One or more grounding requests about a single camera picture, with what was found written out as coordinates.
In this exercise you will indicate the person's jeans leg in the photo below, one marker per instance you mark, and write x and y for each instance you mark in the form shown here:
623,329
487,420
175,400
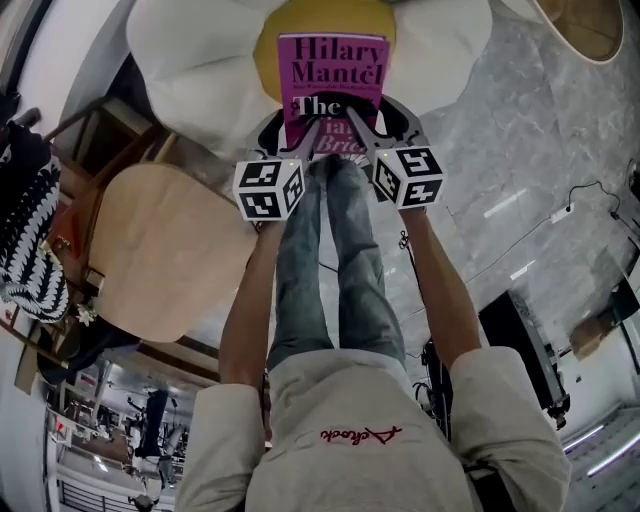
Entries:
365,280
300,280

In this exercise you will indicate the white power strip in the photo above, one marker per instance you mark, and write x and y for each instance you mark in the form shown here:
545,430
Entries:
561,212

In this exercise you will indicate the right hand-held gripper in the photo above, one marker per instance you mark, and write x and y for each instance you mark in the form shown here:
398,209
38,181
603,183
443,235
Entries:
410,177

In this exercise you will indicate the person's right forearm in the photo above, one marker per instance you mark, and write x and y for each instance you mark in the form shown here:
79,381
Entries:
445,300

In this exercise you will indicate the black screen panel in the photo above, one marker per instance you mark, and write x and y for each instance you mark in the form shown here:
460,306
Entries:
520,350

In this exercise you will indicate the person's left jeans leg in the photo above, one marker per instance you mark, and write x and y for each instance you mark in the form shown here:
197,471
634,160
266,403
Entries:
300,280

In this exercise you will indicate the person's grey shirt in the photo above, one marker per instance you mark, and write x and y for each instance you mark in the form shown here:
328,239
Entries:
370,440

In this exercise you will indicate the white flower-shaped floor cushion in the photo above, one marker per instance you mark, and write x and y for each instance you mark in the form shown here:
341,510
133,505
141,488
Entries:
190,60

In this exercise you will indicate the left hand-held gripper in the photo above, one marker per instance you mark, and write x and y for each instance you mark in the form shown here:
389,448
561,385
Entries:
265,192

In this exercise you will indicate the wooden shelf rack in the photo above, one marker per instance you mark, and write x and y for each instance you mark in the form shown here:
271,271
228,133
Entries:
120,145

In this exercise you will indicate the person's right jeans leg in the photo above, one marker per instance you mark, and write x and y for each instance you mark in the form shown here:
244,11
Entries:
365,280

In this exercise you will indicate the person's left forearm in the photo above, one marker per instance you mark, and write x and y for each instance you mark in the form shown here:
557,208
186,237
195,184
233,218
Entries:
245,310

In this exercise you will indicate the small potted white flowers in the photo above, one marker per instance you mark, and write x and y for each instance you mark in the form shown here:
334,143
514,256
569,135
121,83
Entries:
87,314

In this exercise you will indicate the black white striped knit blanket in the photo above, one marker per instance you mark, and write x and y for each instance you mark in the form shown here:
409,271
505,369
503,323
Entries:
30,240

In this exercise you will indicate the pink book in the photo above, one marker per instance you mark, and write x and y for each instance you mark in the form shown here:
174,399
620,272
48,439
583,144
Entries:
335,60

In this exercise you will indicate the wooden coffee table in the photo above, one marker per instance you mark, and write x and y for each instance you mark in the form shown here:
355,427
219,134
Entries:
165,240

